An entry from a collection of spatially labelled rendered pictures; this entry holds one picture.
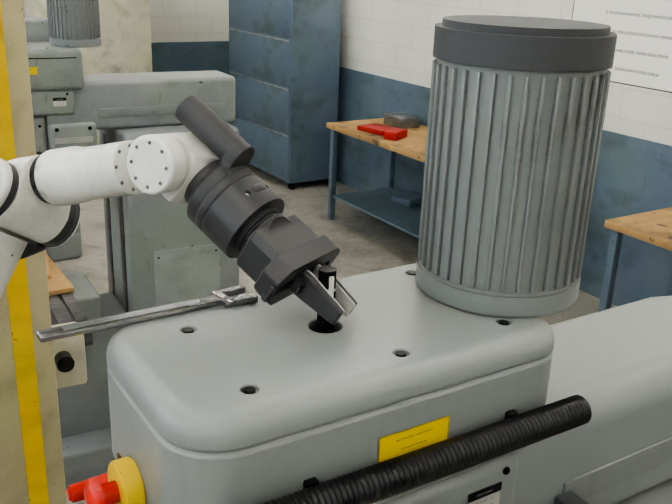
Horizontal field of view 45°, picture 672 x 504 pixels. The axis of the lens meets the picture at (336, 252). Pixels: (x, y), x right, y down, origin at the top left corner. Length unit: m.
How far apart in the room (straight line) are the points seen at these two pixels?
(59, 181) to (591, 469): 0.77
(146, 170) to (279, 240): 0.17
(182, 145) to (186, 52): 9.62
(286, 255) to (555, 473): 0.46
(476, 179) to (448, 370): 0.21
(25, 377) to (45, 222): 1.67
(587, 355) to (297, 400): 0.55
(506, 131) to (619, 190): 5.12
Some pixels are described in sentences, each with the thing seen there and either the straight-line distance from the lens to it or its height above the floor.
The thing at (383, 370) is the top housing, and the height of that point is 1.89.
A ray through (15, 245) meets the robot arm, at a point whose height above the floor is 1.91.
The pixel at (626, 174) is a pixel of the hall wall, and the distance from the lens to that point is 5.96.
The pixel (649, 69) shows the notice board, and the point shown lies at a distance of 5.83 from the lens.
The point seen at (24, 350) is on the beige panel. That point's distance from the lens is 2.71.
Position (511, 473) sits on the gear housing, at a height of 1.71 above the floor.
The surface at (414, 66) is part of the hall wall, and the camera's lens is 7.60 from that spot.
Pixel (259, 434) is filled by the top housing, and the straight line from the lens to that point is 0.75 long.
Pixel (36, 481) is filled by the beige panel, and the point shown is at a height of 0.62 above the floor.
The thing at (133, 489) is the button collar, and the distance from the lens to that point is 0.85.
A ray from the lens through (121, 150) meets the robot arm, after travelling 1.01.
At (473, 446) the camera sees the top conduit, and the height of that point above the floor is 1.80.
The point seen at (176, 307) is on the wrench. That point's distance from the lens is 0.93.
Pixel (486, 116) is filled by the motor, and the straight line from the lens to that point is 0.90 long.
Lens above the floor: 2.27
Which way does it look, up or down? 20 degrees down
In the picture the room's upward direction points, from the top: 2 degrees clockwise
